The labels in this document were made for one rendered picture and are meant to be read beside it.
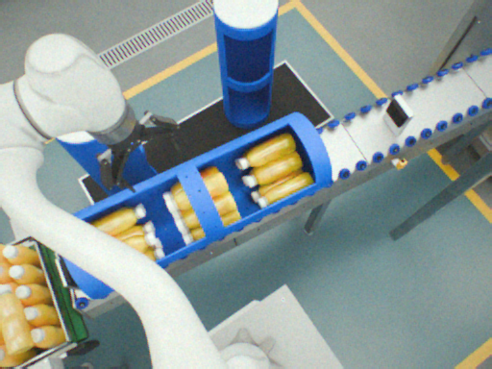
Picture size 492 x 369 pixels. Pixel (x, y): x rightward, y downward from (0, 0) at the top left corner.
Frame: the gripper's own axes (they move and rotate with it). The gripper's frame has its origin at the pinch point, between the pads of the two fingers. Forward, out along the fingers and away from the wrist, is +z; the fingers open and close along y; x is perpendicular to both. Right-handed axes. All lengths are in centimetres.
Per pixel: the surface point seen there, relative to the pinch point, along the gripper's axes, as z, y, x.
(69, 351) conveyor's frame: 62, 63, -4
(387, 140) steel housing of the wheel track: 75, -75, 20
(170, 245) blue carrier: 60, 14, -6
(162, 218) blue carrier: 60, 10, -15
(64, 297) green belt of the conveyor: 62, 54, -20
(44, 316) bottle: 46, 57, -13
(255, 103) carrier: 146, -75, -68
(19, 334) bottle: 35, 60, -8
